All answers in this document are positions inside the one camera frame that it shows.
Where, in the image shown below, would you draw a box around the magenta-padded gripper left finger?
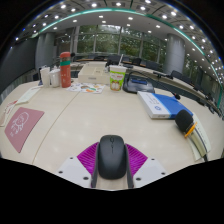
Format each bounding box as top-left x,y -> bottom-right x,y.
54,142 -> 101,189

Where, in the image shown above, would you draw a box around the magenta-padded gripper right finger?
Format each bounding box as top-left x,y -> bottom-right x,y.
123,143 -> 168,189

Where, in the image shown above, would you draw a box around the black computer mouse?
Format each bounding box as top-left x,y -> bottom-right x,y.
96,134 -> 128,180

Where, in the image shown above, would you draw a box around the pink mouse pad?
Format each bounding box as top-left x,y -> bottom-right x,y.
4,106 -> 45,154

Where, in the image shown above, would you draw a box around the black handheld microphone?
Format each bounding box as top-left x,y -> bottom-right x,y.
174,109 -> 209,163

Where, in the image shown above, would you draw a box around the blue and white box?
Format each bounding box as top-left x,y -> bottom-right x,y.
137,90 -> 194,120

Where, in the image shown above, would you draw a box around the colourful leaflet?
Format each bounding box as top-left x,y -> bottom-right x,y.
66,82 -> 106,94

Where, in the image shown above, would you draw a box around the black conference microphone unit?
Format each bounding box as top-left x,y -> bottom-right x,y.
122,70 -> 182,100

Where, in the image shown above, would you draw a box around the white booklet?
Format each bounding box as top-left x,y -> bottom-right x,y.
14,85 -> 44,106

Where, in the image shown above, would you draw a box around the white mug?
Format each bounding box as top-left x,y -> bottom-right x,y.
49,68 -> 62,88

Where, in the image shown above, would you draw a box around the green printed paper cup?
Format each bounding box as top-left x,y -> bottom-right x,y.
109,64 -> 128,92

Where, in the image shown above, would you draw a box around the white paper cup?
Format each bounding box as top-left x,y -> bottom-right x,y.
39,66 -> 51,88

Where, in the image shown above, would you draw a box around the white cardboard box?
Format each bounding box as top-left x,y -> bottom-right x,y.
77,63 -> 111,85

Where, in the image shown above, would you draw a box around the red drink bottle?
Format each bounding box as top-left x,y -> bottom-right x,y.
59,51 -> 72,89

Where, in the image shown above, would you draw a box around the dark conference chairs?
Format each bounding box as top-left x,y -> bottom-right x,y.
71,53 -> 221,114

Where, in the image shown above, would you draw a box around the ceiling lights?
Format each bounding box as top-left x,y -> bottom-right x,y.
14,0 -> 224,81

